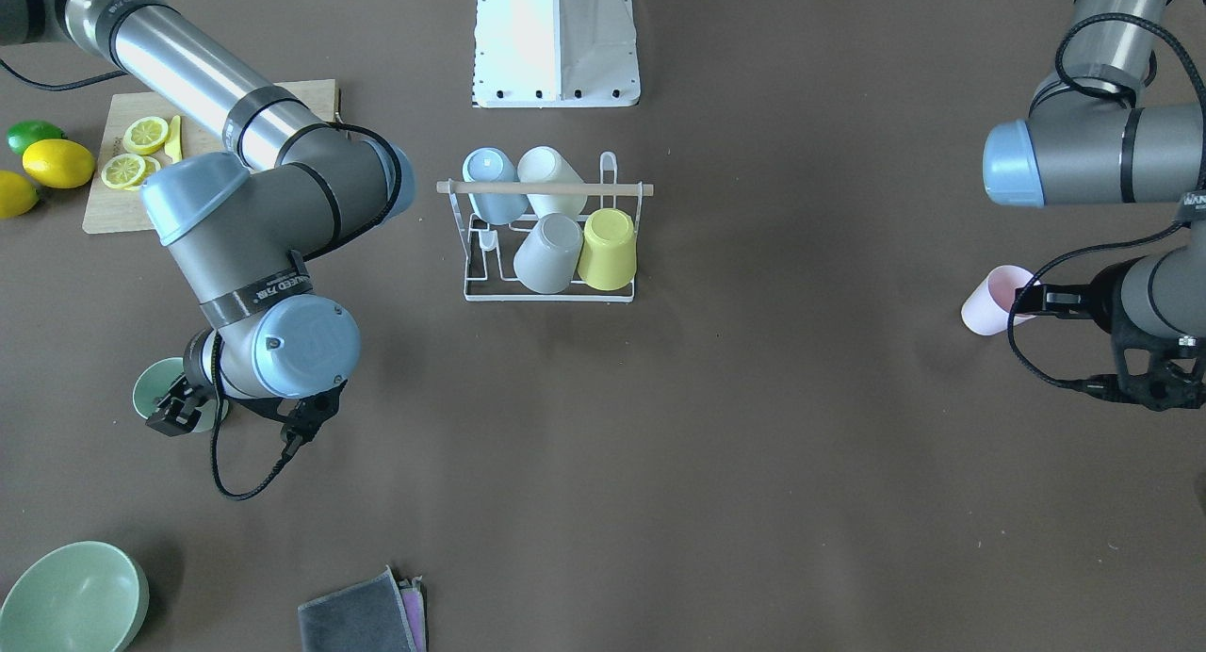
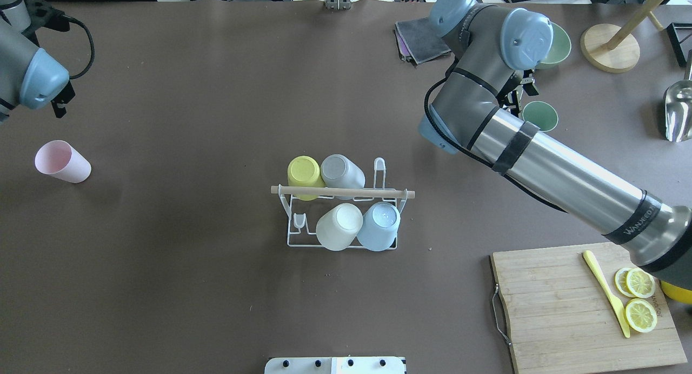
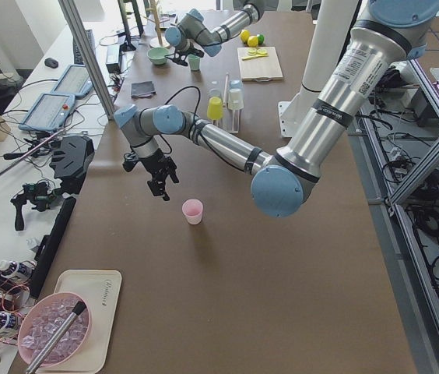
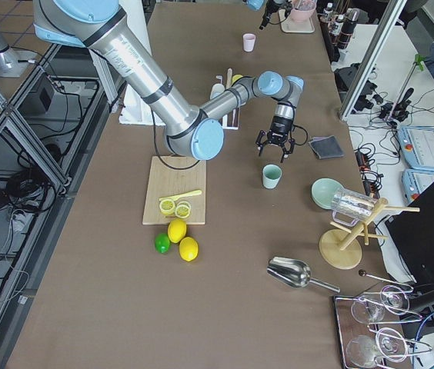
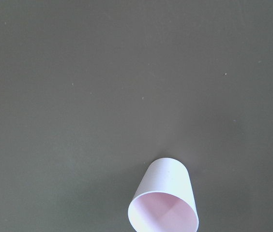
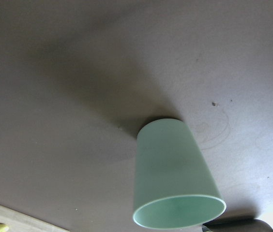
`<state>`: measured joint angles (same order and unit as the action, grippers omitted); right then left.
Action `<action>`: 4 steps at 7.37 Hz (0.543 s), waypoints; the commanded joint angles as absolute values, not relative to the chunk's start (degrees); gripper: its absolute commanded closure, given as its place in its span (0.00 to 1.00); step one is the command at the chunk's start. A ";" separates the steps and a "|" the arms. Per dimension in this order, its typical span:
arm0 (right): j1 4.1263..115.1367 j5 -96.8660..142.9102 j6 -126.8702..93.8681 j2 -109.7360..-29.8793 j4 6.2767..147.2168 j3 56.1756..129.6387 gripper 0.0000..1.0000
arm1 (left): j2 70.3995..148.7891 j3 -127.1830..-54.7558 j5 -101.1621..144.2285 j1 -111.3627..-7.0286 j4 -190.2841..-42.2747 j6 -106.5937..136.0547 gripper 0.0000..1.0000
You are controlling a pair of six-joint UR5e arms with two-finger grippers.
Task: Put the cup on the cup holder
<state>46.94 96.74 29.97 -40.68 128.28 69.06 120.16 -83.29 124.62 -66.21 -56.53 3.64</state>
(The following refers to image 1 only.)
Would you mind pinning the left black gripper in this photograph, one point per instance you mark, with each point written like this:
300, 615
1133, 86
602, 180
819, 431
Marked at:
1104, 296

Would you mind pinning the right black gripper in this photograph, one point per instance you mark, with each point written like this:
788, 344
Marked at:
175, 410

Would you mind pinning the mint green cup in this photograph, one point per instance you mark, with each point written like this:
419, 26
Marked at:
151, 393

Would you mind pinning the pink cup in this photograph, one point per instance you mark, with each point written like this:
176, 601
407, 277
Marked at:
986, 310

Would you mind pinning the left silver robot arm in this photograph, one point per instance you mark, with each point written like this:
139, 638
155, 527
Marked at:
1087, 139

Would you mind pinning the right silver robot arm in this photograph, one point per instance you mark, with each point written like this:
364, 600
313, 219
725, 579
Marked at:
284, 188

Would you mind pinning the grey cup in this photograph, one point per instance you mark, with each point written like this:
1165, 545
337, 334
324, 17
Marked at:
547, 260

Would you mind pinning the white cup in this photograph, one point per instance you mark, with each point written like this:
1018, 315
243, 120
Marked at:
544, 165

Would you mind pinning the yellow cup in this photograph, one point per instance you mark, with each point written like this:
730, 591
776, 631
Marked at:
608, 258

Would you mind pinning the mint green bowl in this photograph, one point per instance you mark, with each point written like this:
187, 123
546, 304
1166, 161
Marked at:
85, 596

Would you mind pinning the wooden cutting board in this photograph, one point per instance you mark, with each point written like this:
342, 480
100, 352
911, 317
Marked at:
112, 210

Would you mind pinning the lemon slice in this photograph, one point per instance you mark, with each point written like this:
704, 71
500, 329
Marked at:
146, 135
125, 171

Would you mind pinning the yellow plastic knife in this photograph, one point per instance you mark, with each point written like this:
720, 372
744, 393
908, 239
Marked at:
173, 146

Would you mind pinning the yellow lemon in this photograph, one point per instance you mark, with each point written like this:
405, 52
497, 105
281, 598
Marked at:
17, 195
59, 163

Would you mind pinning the grey folded cloth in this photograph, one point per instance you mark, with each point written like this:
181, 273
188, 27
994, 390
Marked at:
380, 614

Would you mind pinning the green lime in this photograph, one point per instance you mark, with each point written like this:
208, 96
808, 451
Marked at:
21, 135

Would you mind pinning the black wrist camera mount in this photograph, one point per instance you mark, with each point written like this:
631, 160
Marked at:
303, 422

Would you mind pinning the white wire cup holder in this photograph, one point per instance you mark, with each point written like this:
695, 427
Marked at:
493, 217

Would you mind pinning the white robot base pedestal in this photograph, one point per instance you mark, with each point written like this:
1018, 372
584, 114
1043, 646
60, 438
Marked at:
555, 54

